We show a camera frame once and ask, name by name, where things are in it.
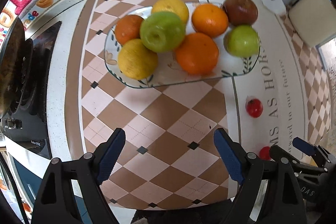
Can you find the bright orange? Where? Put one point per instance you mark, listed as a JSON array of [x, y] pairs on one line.
[[198, 54], [210, 20]]

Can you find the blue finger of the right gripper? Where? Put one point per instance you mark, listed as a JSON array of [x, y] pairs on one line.
[[312, 151], [277, 153]]

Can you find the yellow lemon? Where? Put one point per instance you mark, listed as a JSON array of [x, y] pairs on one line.
[[176, 6]]

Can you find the bright orange front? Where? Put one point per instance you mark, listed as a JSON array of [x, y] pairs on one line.
[[210, 20]]

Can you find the dark red apple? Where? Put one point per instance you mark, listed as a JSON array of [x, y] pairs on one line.
[[241, 12]]

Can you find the green apple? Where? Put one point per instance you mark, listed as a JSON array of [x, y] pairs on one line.
[[162, 31], [242, 41]]

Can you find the black frying pan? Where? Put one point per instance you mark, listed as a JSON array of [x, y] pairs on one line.
[[11, 63]]

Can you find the black gas stove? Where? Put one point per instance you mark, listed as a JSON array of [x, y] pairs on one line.
[[25, 123]]

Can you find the dark reddish orange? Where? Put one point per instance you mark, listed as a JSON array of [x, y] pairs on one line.
[[127, 28]]

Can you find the upper cherry tomato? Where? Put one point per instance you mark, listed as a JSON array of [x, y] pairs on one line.
[[254, 108]]

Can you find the white folded cloth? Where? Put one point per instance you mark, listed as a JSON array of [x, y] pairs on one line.
[[275, 6]]

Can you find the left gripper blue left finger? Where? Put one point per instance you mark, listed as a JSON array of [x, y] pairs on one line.
[[55, 202]]

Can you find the oval decorated ceramic plate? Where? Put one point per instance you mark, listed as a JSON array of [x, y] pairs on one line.
[[169, 71]]

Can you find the cherry tomato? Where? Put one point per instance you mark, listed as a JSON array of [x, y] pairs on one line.
[[264, 153], [254, 108]]

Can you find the checkered table mat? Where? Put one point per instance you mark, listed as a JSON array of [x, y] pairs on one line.
[[169, 160]]

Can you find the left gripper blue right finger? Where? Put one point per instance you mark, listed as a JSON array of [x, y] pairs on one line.
[[283, 201]]

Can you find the yellow-green speckled citrus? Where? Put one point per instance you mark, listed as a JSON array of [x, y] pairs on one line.
[[136, 61]]

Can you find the lower cherry tomato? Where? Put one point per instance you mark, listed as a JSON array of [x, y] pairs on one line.
[[264, 153]]

